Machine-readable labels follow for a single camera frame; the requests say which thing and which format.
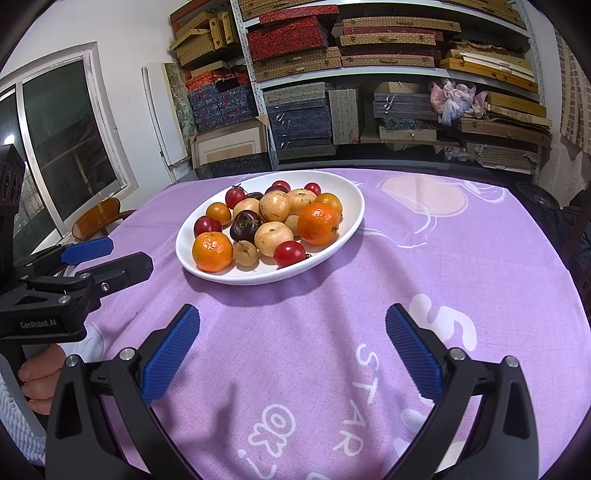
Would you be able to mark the cardboard framed picture box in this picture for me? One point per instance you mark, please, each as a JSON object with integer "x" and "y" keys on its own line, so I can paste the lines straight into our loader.
{"x": 244, "y": 138}

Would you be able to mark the red cherry tomato front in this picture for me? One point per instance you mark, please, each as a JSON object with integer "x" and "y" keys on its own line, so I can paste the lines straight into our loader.
{"x": 289, "y": 253}

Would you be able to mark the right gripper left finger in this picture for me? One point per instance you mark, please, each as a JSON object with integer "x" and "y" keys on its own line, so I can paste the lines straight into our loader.
{"x": 81, "y": 440}

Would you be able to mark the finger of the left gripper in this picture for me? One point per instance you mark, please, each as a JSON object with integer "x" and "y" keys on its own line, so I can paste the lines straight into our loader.
{"x": 119, "y": 274}
{"x": 75, "y": 254}

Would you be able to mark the pale yellow loquat back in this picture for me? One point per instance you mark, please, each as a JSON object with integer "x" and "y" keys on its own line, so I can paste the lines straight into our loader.
{"x": 270, "y": 235}

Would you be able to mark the pale yellow spotted loquat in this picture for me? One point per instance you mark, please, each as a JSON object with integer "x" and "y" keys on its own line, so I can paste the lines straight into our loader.
{"x": 299, "y": 199}

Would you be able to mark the orange round persimmon fruit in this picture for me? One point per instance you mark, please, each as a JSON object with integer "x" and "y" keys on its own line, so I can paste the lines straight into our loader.
{"x": 220, "y": 212}

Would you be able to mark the striped pepino melon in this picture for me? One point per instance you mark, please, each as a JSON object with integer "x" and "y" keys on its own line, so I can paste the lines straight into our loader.
{"x": 274, "y": 206}

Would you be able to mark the small red cherry tomato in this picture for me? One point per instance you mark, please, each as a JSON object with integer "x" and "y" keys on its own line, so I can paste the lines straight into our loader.
{"x": 314, "y": 188}

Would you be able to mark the metal storage shelf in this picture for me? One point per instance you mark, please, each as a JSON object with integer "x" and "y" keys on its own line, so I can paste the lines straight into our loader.
{"x": 363, "y": 74}

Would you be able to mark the small orange tangerine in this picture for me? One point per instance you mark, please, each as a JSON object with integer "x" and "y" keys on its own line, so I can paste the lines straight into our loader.
{"x": 212, "y": 252}

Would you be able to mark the small yellow orange fruit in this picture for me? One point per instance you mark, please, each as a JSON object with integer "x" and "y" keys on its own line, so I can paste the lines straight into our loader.
{"x": 331, "y": 200}

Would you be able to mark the large orange tangerine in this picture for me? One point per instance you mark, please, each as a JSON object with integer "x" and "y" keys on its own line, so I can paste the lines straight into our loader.
{"x": 318, "y": 224}

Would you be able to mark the small dark red plum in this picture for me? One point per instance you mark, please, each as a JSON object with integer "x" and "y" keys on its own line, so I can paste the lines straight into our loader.
{"x": 274, "y": 188}

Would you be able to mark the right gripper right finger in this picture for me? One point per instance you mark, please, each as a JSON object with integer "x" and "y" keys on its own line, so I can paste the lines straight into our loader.
{"x": 502, "y": 443}

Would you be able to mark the white oval plate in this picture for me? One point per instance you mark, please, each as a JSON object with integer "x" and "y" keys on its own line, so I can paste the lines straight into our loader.
{"x": 266, "y": 271}

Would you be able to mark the red cherry tomato back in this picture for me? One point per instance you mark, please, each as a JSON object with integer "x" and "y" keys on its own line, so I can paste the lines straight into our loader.
{"x": 281, "y": 182}

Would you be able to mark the white door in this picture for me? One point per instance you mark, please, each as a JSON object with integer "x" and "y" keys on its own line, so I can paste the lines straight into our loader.
{"x": 160, "y": 103}

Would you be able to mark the person left hand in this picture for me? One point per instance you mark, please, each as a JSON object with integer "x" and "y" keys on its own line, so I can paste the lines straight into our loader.
{"x": 39, "y": 376}

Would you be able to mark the window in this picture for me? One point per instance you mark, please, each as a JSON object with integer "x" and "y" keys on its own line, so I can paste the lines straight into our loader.
{"x": 55, "y": 111}

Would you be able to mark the large dark red plum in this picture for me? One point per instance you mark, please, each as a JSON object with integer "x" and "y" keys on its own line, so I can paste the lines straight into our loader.
{"x": 206, "y": 224}

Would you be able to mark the dark purple oblong fruit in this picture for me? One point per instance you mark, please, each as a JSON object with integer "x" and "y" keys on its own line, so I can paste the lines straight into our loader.
{"x": 254, "y": 195}

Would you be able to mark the checkered curtain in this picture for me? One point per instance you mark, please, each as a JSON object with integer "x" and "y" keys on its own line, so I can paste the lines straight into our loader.
{"x": 576, "y": 96}

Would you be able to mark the purple tablecloth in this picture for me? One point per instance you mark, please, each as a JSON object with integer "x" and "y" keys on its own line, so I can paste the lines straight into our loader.
{"x": 298, "y": 379}

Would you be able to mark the pink crumpled cloth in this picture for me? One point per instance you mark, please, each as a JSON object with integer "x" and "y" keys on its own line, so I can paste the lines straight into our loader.
{"x": 452, "y": 101}

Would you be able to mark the wooden chair left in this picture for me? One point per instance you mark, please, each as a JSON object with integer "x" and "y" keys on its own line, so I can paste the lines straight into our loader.
{"x": 98, "y": 218}

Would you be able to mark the large yellow pear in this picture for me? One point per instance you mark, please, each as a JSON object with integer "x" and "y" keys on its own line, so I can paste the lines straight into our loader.
{"x": 247, "y": 204}

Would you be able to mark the grey knitted sleeve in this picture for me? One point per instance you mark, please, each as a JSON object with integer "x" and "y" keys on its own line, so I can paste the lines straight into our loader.
{"x": 19, "y": 420}

